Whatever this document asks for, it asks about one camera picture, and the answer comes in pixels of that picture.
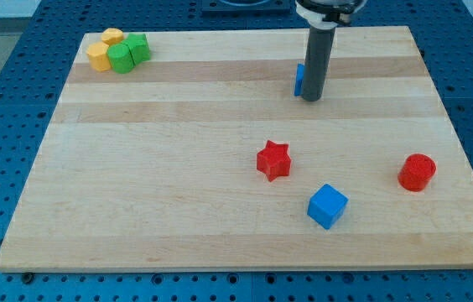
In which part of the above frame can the yellow hexagon block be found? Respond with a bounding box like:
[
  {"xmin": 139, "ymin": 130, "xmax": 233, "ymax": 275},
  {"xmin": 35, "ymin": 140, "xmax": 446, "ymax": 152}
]
[
  {"xmin": 101, "ymin": 28, "xmax": 124, "ymax": 46},
  {"xmin": 86, "ymin": 42, "xmax": 112, "ymax": 72}
]

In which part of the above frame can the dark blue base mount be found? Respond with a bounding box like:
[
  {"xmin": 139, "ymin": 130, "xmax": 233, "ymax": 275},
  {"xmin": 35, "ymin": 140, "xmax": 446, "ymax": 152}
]
[{"xmin": 200, "ymin": 0, "xmax": 294, "ymax": 15}]

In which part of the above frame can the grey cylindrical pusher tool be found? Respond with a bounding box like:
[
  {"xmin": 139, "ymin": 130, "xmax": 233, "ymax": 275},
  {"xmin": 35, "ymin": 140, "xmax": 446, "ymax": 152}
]
[{"xmin": 300, "ymin": 27, "xmax": 335, "ymax": 102}]

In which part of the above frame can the blue cube block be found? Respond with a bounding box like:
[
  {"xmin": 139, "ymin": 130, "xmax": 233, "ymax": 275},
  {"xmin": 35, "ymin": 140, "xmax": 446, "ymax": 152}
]
[{"xmin": 307, "ymin": 184, "xmax": 349, "ymax": 230}]

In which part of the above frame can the red star block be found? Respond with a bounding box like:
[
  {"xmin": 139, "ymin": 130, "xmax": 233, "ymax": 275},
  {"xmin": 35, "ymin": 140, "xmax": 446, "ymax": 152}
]
[{"xmin": 256, "ymin": 140, "xmax": 292, "ymax": 182}]

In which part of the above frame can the blue block behind pusher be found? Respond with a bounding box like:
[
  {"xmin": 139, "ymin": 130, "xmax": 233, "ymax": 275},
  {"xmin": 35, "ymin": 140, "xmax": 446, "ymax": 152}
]
[{"xmin": 294, "ymin": 64, "xmax": 304, "ymax": 96}]

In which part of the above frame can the wooden board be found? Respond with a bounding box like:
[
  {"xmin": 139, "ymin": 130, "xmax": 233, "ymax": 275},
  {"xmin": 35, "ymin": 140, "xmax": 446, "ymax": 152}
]
[{"xmin": 0, "ymin": 26, "xmax": 473, "ymax": 273}]

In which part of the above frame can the yellow hexagon block rear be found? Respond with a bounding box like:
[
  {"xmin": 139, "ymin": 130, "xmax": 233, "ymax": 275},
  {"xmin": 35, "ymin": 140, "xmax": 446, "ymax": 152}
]
[{"xmin": 101, "ymin": 28, "xmax": 124, "ymax": 46}]

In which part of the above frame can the yellow hexagon block front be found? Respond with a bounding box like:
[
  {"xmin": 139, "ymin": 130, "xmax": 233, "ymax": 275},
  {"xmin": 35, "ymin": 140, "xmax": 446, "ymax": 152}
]
[{"xmin": 86, "ymin": 42, "xmax": 112, "ymax": 72}]

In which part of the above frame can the green star block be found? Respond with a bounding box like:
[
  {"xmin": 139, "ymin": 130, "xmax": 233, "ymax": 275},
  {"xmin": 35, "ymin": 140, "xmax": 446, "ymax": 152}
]
[{"xmin": 122, "ymin": 33, "xmax": 151, "ymax": 65}]

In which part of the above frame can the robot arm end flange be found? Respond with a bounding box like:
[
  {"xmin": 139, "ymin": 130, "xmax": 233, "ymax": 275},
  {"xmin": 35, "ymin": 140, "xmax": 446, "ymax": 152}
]
[{"xmin": 295, "ymin": 0, "xmax": 367, "ymax": 30}]

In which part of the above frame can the red cylinder block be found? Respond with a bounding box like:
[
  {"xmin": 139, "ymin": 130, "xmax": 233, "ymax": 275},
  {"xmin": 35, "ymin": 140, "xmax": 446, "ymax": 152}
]
[{"xmin": 398, "ymin": 154, "xmax": 437, "ymax": 192}]

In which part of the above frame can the green cylinder block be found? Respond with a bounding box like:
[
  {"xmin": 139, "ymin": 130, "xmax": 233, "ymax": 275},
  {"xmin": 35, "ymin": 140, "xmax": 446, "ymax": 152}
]
[{"xmin": 107, "ymin": 43, "xmax": 134, "ymax": 74}]

